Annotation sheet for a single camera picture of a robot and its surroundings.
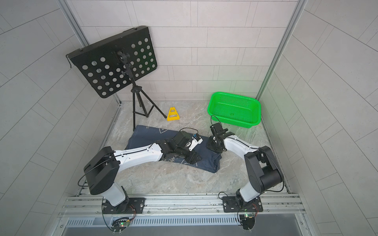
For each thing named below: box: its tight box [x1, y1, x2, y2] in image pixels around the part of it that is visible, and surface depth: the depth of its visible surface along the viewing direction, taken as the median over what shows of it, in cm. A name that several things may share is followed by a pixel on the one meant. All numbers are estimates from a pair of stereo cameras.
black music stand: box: [65, 25, 167, 131], surface depth 77 cm
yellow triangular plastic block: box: [166, 106, 181, 122], surface depth 110 cm
